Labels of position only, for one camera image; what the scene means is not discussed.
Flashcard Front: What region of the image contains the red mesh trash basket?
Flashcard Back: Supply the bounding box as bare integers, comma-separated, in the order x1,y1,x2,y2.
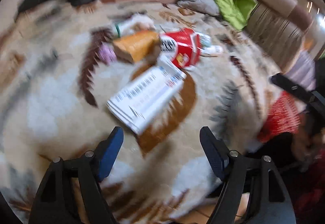
257,91,300,143

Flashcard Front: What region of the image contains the white plastic spray bottle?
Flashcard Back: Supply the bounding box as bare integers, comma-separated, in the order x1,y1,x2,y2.
199,45,224,57

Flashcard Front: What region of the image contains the white blue medicine box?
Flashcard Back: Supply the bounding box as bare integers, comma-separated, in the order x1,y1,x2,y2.
107,55,186,135

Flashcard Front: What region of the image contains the red snack package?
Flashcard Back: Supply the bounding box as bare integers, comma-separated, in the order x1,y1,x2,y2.
159,28,201,70

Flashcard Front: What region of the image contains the orange medicine box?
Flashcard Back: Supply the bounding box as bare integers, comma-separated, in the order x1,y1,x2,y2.
112,30,160,63

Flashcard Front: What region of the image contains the white green sock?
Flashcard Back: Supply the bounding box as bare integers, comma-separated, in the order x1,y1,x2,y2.
111,14,155,38

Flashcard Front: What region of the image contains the light blue plastic packet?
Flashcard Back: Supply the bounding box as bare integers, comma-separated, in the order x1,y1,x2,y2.
197,32,212,48

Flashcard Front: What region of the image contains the striped brown cushion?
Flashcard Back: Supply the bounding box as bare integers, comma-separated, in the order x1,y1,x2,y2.
245,3,305,73

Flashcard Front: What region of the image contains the purple crumpled paper ball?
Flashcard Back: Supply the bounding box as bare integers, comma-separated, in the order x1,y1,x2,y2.
99,43,117,65

